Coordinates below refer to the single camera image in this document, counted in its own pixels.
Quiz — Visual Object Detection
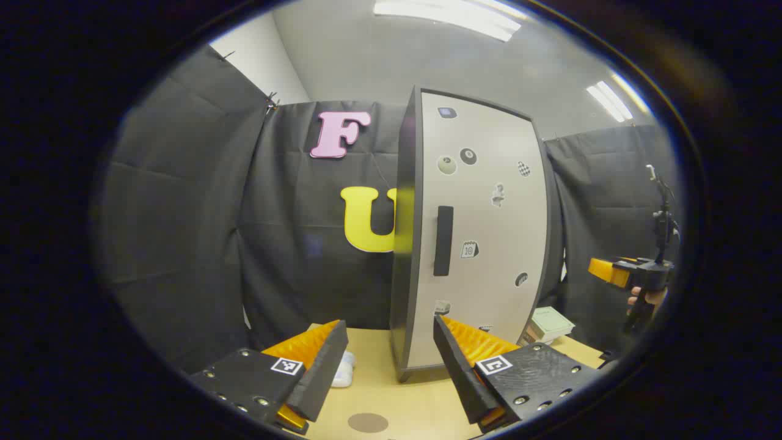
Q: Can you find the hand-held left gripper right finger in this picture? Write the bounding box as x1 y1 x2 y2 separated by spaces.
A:
433 315 602 435

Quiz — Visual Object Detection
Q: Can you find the black backdrop cloth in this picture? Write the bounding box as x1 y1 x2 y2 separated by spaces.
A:
101 46 680 375

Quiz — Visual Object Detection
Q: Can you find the long ceiling light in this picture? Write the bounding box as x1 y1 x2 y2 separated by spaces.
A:
373 0 522 43
586 80 634 122

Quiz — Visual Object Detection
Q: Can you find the green notebook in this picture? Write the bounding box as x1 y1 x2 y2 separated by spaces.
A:
528 306 576 340

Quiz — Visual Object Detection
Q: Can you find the dark grey cabinet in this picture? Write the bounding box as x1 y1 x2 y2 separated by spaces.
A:
389 86 564 383

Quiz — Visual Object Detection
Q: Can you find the beige cabinet door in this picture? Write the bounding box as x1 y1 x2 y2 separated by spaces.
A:
406 90 550 371

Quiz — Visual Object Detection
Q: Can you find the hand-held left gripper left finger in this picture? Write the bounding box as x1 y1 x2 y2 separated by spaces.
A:
188 319 349 436

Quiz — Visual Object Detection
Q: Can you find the round brown coaster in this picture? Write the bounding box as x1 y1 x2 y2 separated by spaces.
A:
348 412 389 434

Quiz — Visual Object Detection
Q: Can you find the white plastic object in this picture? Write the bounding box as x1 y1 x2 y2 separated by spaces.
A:
331 350 357 389

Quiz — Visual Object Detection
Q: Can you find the black door handle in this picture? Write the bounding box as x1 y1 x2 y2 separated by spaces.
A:
433 206 455 277

